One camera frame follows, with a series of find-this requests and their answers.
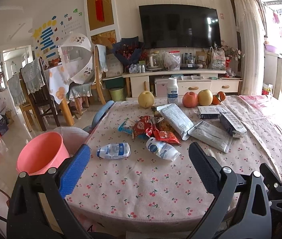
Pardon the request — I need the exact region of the crushed white bottle blue cap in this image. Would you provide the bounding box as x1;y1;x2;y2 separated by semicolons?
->
146;137;180;162

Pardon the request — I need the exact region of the white milk carton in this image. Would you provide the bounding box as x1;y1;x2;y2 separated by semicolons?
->
216;106;247;138

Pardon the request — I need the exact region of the grey foil package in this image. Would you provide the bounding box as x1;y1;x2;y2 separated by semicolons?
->
157;104;194;141

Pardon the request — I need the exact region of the blue snack wrapper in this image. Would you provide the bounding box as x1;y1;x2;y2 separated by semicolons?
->
118;118;137;137

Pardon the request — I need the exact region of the red snack wrapper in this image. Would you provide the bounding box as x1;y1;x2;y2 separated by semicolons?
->
132;116;180;145

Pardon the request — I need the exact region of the pink plastic trash bucket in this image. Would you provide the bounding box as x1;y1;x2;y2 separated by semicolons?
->
16;132;70;175

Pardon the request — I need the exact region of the pink striped plastic sheet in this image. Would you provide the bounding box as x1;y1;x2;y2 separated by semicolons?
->
222;96;282;181

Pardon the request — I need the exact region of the dark blue white carton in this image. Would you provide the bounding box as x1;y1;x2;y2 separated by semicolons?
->
197;106;220;120

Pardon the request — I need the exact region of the cherry print tablecloth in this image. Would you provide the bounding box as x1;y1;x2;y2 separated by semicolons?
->
64;94;282;226

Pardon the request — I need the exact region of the blue chair back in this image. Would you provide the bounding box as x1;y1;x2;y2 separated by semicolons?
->
83;100;114;133

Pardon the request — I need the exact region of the orange tangerine left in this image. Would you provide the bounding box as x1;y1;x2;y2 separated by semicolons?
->
212;95;222;105

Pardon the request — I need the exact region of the orange tangerine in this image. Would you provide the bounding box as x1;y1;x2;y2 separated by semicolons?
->
217;91;226;101
212;95;222;105

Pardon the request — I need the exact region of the dark wooden chair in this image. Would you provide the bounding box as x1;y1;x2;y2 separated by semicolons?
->
19;59;60;131

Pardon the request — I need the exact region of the yellow pear right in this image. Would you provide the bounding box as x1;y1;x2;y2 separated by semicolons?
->
198;89;213;106

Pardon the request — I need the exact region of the red apple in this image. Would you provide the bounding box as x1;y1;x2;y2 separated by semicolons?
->
182;92;198;108

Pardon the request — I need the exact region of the orange tangerine right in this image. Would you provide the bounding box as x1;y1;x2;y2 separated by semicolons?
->
217;91;226;101

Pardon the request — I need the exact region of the dining table floral cloth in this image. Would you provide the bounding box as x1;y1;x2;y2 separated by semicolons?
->
45;63;94;127

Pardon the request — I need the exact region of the green waste bin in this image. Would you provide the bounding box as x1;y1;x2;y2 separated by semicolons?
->
109;87;126;102

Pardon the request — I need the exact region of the light wooden chair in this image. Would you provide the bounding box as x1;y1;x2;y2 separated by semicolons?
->
91;44;108;105

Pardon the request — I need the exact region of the white upright bottle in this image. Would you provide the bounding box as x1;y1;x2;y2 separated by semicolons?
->
167;78;179;104

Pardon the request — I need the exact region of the cream tv cabinet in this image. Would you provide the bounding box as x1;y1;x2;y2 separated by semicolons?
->
123;69;243;99

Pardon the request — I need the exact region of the white mesh food cover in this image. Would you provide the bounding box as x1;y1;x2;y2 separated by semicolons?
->
58;32;94;84

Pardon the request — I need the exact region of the clear plastic bag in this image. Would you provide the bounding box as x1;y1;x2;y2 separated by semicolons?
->
162;51;181;71

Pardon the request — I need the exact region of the dark flower bouquet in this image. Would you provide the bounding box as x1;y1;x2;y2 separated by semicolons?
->
111;36;144;67

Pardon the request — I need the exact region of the black flat television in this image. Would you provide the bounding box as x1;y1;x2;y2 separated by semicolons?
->
139;4;221;49

